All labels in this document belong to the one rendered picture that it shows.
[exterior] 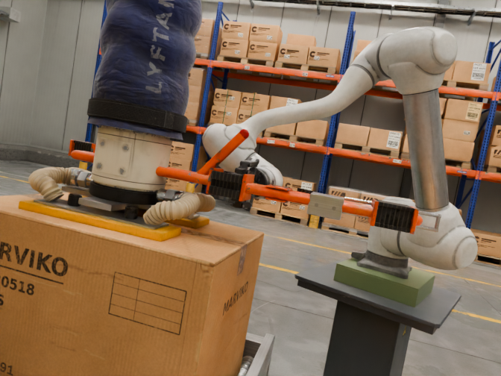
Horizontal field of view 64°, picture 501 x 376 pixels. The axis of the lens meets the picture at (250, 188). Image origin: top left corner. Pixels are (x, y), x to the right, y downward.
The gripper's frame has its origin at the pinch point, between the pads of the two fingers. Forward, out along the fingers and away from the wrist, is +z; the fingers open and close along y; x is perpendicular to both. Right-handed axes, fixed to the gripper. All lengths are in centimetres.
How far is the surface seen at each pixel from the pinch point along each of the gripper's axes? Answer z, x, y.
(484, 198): -836, -309, -5
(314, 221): -701, 18, 97
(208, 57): -725, 300, -197
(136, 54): 9.5, 23.6, -23.8
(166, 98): 6.1, 17.1, -16.0
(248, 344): -30, -4, 50
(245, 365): -24, -5, 53
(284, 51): -717, 139, -225
